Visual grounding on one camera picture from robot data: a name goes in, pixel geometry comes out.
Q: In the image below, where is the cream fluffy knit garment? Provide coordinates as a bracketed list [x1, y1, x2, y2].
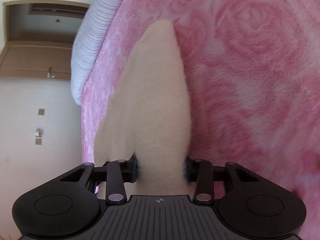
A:
[94, 20, 193, 195]

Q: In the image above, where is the brown wooden door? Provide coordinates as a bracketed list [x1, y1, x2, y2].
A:
[1, 41, 72, 81]

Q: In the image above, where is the pink floral fleece blanket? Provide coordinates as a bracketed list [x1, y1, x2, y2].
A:
[81, 0, 319, 239]

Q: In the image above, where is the white striped rolled quilt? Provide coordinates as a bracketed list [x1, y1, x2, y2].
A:
[71, 0, 123, 105]

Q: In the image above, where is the wall socket with plug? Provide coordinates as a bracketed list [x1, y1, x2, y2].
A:
[35, 128, 43, 146]

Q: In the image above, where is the beige wall switch plate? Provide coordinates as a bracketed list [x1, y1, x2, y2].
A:
[38, 109, 45, 116]

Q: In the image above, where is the silver door handle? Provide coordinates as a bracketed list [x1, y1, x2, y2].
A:
[46, 67, 55, 80]

